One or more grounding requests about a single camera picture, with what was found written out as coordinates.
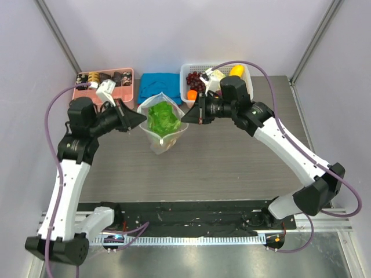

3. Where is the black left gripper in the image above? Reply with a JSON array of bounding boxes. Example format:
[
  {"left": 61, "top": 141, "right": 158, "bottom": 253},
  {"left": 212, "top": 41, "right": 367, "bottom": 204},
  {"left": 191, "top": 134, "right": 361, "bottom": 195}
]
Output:
[{"left": 89, "top": 98, "right": 147, "bottom": 137}]

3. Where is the green lettuce leaf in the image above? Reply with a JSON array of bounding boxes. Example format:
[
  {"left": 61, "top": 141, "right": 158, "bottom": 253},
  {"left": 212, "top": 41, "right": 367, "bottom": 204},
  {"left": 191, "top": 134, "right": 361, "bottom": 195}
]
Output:
[{"left": 148, "top": 101, "right": 181, "bottom": 137}]

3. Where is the clear zip top bag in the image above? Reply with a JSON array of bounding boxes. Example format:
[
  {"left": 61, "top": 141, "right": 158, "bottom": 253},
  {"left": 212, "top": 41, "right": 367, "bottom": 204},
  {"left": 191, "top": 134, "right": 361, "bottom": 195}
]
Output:
[{"left": 137, "top": 92, "right": 189, "bottom": 155}]

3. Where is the orange ginger root toy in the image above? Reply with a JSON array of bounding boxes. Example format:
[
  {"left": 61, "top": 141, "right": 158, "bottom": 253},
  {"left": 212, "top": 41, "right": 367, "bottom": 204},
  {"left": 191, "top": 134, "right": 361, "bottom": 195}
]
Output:
[{"left": 162, "top": 138, "right": 177, "bottom": 151}]

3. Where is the yellow mango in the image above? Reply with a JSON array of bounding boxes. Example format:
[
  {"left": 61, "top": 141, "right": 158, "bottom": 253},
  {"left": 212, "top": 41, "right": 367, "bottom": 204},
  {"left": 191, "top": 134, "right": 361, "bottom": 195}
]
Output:
[{"left": 229, "top": 64, "right": 245, "bottom": 78}]

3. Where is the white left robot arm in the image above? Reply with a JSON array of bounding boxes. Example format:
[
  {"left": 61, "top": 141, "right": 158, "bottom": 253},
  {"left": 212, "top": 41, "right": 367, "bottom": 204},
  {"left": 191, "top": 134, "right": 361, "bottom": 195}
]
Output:
[{"left": 25, "top": 97, "right": 147, "bottom": 266}]

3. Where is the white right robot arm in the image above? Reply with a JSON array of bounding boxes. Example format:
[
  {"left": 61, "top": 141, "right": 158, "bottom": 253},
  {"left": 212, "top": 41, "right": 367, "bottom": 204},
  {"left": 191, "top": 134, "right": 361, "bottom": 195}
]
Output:
[{"left": 181, "top": 76, "right": 345, "bottom": 229}]

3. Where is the orange fruit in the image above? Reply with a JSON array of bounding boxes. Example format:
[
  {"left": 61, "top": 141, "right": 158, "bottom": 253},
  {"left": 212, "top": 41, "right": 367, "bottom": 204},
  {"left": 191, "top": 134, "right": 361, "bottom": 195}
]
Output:
[{"left": 187, "top": 90, "right": 198, "bottom": 101}]

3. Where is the pink divided storage box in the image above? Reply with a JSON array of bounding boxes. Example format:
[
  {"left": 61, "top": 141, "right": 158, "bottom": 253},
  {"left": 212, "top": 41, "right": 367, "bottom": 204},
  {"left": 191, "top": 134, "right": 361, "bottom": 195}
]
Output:
[{"left": 72, "top": 68, "right": 134, "bottom": 109}]

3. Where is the red grape bunch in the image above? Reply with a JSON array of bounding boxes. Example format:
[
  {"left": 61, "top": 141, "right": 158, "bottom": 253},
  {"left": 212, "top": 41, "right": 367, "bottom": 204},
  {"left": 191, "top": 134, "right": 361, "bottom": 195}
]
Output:
[{"left": 186, "top": 71, "right": 206, "bottom": 92}]

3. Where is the blue folded cloth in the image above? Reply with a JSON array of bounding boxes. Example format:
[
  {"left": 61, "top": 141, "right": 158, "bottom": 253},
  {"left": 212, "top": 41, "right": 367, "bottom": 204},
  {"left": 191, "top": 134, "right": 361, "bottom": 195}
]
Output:
[{"left": 137, "top": 73, "right": 183, "bottom": 105}]

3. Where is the pink floral roll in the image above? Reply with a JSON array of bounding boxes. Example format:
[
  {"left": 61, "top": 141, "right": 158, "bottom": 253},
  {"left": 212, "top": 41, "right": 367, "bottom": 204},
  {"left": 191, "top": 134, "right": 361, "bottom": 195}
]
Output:
[{"left": 122, "top": 71, "right": 133, "bottom": 86}]

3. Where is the black roll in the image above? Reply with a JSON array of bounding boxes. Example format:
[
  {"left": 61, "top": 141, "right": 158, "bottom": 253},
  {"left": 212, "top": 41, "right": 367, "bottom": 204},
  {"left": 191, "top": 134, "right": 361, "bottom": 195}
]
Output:
[{"left": 111, "top": 71, "right": 122, "bottom": 87}]

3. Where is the white plastic basket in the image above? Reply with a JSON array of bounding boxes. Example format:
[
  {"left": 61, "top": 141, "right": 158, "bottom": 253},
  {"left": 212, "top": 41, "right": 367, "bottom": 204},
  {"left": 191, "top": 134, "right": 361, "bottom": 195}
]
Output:
[{"left": 180, "top": 63, "right": 254, "bottom": 108}]

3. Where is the dark brown roll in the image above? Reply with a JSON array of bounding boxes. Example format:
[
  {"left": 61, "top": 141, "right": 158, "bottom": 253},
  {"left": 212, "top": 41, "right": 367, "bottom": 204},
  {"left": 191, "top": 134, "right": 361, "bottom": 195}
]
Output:
[{"left": 99, "top": 72, "right": 112, "bottom": 83}]

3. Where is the yellow striped roll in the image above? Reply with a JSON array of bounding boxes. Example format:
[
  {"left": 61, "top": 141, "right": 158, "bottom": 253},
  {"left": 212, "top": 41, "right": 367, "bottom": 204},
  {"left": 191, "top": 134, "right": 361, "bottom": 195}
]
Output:
[{"left": 88, "top": 71, "right": 100, "bottom": 89}]

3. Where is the dark floral sushi roll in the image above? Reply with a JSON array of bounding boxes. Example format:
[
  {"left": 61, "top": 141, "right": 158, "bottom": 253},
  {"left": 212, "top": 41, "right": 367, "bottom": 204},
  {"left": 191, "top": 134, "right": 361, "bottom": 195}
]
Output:
[{"left": 75, "top": 74, "right": 88, "bottom": 90}]

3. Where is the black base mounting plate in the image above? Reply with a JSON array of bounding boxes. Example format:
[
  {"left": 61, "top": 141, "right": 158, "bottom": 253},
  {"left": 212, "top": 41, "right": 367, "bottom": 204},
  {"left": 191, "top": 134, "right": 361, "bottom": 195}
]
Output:
[{"left": 78, "top": 199, "right": 298, "bottom": 238}]

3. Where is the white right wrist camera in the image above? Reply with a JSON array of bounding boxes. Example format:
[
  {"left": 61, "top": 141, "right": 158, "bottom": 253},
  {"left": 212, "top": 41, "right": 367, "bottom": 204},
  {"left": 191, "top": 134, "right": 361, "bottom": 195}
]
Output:
[{"left": 199, "top": 68, "right": 225, "bottom": 94}]

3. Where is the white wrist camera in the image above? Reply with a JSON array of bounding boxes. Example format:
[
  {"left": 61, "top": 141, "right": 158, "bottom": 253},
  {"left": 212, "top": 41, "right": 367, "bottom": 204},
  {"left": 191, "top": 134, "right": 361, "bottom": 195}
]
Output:
[
  {"left": 199, "top": 68, "right": 225, "bottom": 94},
  {"left": 89, "top": 79, "right": 116, "bottom": 107}
]

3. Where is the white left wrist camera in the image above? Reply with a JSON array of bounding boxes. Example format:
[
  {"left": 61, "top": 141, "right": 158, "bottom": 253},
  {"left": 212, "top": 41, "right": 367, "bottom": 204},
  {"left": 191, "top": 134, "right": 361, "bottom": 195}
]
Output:
[{"left": 89, "top": 79, "right": 116, "bottom": 107}]

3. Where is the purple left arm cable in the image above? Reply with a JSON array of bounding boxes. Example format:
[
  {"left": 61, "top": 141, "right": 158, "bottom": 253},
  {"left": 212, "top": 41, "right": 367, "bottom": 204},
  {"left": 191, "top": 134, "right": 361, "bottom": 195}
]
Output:
[{"left": 43, "top": 82, "right": 101, "bottom": 278}]

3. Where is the white slotted cable duct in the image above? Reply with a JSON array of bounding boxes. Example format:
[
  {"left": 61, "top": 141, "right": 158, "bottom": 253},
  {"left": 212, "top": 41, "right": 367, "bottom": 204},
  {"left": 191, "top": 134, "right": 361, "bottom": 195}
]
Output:
[{"left": 90, "top": 233, "right": 266, "bottom": 247}]

